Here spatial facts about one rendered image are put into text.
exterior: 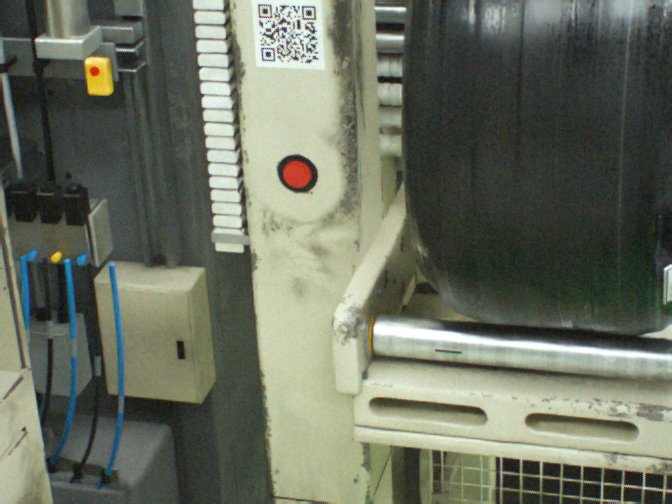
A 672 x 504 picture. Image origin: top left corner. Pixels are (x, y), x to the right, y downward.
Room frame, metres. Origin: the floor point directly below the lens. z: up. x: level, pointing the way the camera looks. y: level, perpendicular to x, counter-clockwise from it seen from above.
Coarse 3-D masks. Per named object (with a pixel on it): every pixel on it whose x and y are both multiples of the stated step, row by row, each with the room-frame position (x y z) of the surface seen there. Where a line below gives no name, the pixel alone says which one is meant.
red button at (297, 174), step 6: (294, 162) 1.51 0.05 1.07; (300, 162) 1.51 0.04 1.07; (288, 168) 1.51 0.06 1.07; (294, 168) 1.50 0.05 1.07; (300, 168) 1.50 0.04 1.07; (306, 168) 1.50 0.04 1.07; (288, 174) 1.51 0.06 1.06; (294, 174) 1.50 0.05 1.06; (300, 174) 1.50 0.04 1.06; (306, 174) 1.50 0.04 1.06; (288, 180) 1.51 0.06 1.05; (294, 180) 1.50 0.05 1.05; (300, 180) 1.50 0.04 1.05; (306, 180) 1.50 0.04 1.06; (294, 186) 1.51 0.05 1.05; (300, 186) 1.50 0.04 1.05
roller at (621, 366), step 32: (384, 320) 1.42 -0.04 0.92; (416, 320) 1.42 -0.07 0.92; (448, 320) 1.41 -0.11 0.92; (384, 352) 1.41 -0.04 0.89; (416, 352) 1.40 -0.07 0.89; (448, 352) 1.39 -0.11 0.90; (480, 352) 1.38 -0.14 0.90; (512, 352) 1.37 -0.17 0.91; (544, 352) 1.36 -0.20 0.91; (576, 352) 1.35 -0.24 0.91; (608, 352) 1.34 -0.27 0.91; (640, 352) 1.34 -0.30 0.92
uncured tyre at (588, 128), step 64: (448, 0) 1.31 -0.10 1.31; (512, 0) 1.29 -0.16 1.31; (576, 0) 1.28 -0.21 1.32; (640, 0) 1.26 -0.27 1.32; (448, 64) 1.28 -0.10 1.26; (512, 64) 1.27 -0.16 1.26; (576, 64) 1.25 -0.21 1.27; (640, 64) 1.24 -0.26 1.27; (448, 128) 1.27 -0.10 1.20; (512, 128) 1.25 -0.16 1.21; (576, 128) 1.24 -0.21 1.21; (640, 128) 1.22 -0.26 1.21; (448, 192) 1.27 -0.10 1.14; (512, 192) 1.25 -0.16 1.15; (576, 192) 1.23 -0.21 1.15; (640, 192) 1.22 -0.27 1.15; (448, 256) 1.29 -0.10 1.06; (512, 256) 1.27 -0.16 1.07; (576, 256) 1.25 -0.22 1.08; (640, 256) 1.23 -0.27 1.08; (512, 320) 1.34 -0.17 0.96; (576, 320) 1.31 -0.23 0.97; (640, 320) 1.29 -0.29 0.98
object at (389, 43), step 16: (384, 0) 1.92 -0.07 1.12; (400, 0) 2.02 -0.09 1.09; (384, 16) 1.90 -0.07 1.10; (400, 16) 1.89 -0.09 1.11; (384, 32) 1.90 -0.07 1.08; (400, 32) 1.89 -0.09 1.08; (384, 48) 1.89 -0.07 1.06; (400, 48) 1.88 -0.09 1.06; (384, 64) 1.90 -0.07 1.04; (400, 64) 1.89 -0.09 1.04; (384, 80) 2.03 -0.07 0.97; (400, 80) 2.02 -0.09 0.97; (384, 96) 1.89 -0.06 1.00; (400, 96) 1.88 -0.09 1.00; (384, 112) 1.90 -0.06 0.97; (400, 112) 1.90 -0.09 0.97; (400, 128) 1.90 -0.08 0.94; (384, 144) 1.89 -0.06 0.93; (400, 144) 1.89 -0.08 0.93
